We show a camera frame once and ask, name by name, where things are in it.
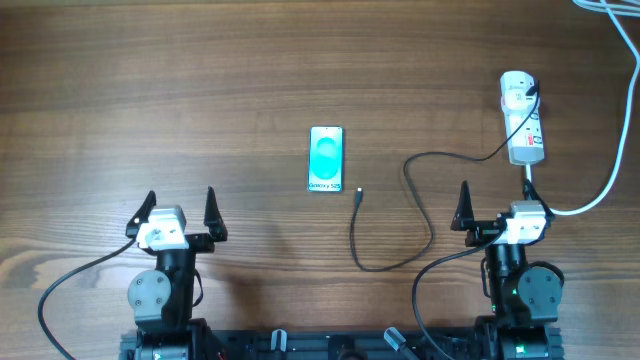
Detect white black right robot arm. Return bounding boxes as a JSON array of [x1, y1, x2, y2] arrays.
[[451, 180, 565, 360]]

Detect white cables top corner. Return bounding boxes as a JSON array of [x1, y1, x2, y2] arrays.
[[572, 0, 640, 19]]

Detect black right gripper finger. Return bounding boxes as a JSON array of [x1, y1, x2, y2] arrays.
[[523, 179, 555, 219], [450, 181, 475, 231]]

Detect black USB charging cable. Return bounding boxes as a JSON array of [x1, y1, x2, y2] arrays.
[[348, 82, 541, 273]]

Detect white USB charger plug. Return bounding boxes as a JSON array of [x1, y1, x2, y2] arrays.
[[501, 88, 535, 114]]

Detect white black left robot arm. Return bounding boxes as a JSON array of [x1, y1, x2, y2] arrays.
[[119, 188, 228, 360]]

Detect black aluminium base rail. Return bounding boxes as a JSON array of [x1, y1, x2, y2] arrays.
[[119, 327, 565, 360]]

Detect black left camera cable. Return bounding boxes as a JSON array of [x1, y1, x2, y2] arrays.
[[37, 237, 139, 360]]

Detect white power strip cord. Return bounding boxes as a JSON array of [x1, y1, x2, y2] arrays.
[[524, 0, 640, 217]]

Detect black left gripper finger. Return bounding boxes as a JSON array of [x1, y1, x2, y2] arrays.
[[203, 186, 228, 241], [125, 190, 157, 237]]

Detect teal Galaxy smartphone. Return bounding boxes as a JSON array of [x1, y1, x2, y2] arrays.
[[307, 126, 344, 192]]

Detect white power strip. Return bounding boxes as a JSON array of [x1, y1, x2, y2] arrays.
[[500, 70, 545, 166]]

